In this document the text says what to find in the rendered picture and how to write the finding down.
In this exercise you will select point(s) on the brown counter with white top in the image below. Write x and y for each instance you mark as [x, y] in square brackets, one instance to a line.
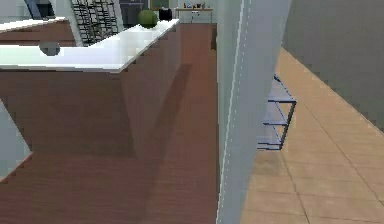
[83, 100]

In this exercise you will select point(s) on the dark blue metal shelf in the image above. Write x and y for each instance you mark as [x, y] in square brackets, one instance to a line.
[278, 110]

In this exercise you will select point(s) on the white cabinet with wooden top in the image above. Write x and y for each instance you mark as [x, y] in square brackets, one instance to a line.
[195, 15]

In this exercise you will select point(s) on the grey round bowl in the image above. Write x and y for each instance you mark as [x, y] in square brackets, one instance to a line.
[49, 48]

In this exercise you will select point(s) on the dark grey fridge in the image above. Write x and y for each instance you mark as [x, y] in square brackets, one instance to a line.
[130, 12]

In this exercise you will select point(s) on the dark grey chair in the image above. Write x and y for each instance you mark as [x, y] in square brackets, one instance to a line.
[40, 9]

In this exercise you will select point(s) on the green round ball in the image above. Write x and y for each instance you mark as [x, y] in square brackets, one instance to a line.
[148, 18]

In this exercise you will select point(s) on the black box-shaped appliance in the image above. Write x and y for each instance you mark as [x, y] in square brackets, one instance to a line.
[165, 14]

